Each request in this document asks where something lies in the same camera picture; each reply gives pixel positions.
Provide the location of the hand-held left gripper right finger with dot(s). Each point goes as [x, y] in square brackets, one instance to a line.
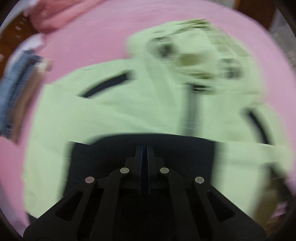
[149, 162]

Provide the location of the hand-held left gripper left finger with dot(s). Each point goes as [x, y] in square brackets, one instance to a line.
[140, 162]

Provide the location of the green and black hooded jacket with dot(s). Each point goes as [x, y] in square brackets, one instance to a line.
[115, 111]

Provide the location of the folded beige cloth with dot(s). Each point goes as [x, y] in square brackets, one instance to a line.
[30, 97]

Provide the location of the pink bed blanket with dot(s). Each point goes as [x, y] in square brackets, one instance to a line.
[92, 41]

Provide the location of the folded blue jeans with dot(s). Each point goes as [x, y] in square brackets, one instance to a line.
[16, 88]

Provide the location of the folded white shirt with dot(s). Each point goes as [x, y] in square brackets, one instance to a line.
[27, 45]

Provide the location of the folded pink quilt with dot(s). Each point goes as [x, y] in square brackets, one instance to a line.
[57, 16]

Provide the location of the wooden bed headboard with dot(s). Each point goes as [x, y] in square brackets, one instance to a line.
[11, 39]

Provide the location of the brown wooden door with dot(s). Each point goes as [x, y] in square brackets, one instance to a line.
[252, 11]

